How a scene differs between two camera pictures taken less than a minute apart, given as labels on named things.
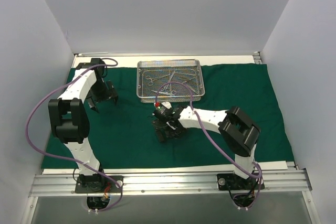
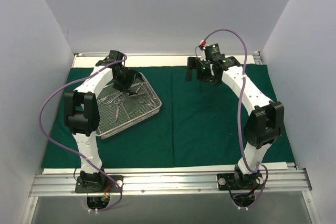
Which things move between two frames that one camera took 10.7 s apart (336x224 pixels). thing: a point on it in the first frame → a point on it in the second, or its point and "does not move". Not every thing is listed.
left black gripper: [103, 97] → [124, 85]
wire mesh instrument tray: [169, 81] → [118, 110]
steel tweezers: [190, 86] → [140, 84]
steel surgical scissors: [168, 88] → [110, 104]
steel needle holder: [167, 92] → [117, 102]
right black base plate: [232, 182] does not move
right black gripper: [167, 132] → [196, 64]
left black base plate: [98, 183] does not move
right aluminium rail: [258, 60] does not move
